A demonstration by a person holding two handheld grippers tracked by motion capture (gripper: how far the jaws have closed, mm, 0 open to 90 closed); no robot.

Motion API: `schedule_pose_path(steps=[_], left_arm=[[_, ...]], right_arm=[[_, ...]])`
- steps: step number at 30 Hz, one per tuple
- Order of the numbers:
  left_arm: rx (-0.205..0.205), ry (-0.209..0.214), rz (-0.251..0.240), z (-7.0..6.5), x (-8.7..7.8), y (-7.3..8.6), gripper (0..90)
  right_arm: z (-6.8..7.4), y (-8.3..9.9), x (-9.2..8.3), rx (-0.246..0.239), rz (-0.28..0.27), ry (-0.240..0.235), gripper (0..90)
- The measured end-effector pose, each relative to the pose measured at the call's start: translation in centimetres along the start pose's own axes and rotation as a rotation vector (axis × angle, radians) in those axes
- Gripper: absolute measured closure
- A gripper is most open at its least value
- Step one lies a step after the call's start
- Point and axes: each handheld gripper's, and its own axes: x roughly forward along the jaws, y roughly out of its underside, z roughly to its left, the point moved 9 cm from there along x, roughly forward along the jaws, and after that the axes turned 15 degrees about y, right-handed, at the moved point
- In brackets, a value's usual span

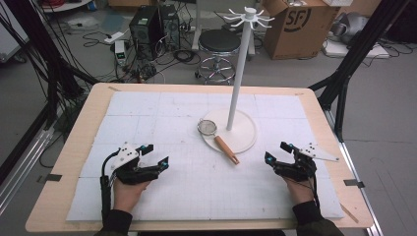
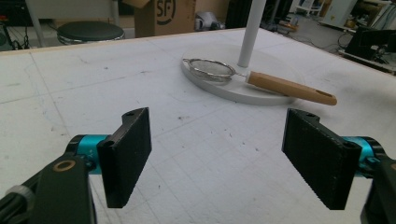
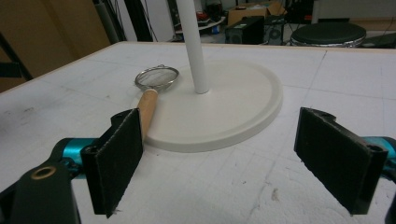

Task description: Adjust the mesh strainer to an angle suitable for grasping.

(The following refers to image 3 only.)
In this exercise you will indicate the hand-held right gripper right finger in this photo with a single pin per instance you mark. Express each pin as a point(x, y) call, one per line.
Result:
point(336, 155)

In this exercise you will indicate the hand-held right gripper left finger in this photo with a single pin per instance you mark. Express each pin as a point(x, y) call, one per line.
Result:
point(115, 161)

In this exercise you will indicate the white round base stand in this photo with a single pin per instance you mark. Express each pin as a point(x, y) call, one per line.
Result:
point(214, 115)

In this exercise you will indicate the black round stool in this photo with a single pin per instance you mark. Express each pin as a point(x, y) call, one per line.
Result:
point(328, 34)

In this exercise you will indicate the black metal stand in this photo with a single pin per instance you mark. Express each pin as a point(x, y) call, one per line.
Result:
point(12, 60)

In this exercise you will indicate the brown wooden board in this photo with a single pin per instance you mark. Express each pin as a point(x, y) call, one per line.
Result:
point(46, 34)

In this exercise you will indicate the black computer tower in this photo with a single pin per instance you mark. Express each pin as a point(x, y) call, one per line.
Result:
point(245, 30)

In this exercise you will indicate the round white table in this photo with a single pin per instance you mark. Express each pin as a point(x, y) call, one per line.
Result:
point(205, 25)

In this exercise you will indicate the cardboard box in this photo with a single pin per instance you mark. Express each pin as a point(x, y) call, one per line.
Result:
point(253, 11)

